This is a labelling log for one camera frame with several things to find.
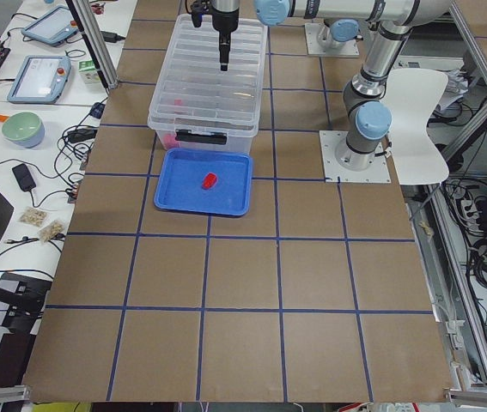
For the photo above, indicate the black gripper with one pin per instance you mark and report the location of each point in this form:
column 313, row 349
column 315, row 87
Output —
column 223, row 24

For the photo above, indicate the clear plastic box lid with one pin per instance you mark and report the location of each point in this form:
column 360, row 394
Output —
column 209, row 73

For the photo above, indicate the clear plastic storage box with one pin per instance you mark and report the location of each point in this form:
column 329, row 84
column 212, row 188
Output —
column 207, row 86

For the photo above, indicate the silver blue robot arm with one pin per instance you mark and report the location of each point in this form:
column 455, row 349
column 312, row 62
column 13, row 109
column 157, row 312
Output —
column 333, row 32
column 369, row 119

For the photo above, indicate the green white carton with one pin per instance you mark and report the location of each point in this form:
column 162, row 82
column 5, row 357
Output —
column 88, row 72

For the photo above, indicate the blue teach pendant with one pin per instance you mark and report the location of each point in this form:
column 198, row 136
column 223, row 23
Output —
column 52, row 28
column 40, row 80

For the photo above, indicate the white chair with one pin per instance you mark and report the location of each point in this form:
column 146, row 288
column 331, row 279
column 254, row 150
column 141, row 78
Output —
column 412, row 95

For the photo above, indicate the green bowl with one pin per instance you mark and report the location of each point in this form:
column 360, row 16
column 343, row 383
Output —
column 25, row 129

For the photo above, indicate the black power adapter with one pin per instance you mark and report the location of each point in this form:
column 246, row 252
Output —
column 23, row 177

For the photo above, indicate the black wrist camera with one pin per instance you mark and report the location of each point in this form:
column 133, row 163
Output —
column 197, row 9

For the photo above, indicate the black box latch handle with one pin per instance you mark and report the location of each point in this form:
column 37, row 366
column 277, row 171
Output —
column 188, row 136

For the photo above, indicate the aluminium frame post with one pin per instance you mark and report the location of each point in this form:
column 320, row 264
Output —
column 88, row 27

